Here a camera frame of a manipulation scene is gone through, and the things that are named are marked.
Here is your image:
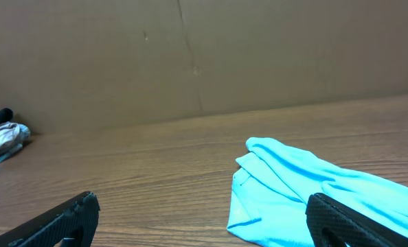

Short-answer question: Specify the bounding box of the light blue t-shirt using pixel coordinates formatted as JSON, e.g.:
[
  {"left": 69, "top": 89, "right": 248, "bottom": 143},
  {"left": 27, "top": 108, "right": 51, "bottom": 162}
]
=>
[{"left": 227, "top": 137, "right": 408, "bottom": 246}]

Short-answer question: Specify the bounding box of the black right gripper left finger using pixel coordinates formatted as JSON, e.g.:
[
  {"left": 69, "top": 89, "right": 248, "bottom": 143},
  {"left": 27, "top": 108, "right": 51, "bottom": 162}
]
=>
[{"left": 0, "top": 191, "right": 100, "bottom": 247}]

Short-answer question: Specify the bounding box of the grey folded garment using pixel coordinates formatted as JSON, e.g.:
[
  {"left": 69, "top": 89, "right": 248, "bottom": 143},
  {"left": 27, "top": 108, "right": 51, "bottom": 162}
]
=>
[{"left": 0, "top": 126, "right": 30, "bottom": 163}]

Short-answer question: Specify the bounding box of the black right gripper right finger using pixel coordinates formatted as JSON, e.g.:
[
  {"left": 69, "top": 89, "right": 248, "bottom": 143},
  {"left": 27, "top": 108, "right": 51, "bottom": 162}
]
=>
[{"left": 306, "top": 193, "right": 408, "bottom": 247}]

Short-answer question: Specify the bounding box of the beige folded garment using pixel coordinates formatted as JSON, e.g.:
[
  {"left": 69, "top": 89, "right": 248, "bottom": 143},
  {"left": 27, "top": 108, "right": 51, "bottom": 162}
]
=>
[{"left": 0, "top": 122, "right": 30, "bottom": 153}]

